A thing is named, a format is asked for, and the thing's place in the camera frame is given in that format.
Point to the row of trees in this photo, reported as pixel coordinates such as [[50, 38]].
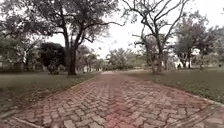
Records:
[[118, 58]]

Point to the red brick path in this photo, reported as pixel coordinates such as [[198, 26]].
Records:
[[110, 100]]

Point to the big dark-trunked tree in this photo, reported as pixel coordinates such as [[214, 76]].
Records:
[[71, 63]]

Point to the bare branching tree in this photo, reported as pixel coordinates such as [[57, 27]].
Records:
[[157, 63]]

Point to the dark round bush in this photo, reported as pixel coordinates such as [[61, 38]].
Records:
[[51, 55]]

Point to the leafy tree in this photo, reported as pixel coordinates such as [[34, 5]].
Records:
[[188, 43]]

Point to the green grass lawn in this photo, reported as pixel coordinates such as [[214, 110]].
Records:
[[33, 83], [193, 81]]

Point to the small tree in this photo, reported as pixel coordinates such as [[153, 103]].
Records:
[[25, 58]]

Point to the tall tree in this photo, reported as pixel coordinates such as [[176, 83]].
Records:
[[219, 43]]

